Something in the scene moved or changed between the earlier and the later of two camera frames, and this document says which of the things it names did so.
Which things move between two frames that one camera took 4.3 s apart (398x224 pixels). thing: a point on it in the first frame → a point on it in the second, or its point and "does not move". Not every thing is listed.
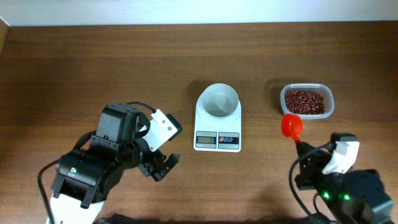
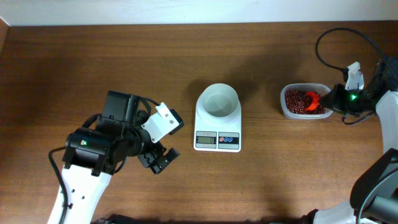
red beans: (301, 102) does not move
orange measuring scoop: (291, 126) → (315, 102)
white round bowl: (219, 104) does not move
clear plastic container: (310, 101) does not move
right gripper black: (308, 154) → (328, 100)
